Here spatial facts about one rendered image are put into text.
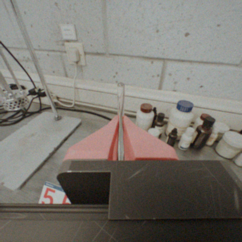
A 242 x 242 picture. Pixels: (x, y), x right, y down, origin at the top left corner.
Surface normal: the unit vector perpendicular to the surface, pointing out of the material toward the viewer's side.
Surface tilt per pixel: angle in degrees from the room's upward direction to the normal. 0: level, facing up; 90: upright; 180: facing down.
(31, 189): 0
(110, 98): 90
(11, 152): 0
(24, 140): 1
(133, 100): 90
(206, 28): 90
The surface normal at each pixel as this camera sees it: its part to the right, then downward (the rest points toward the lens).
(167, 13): -0.32, 0.59
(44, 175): 0.00, -0.78
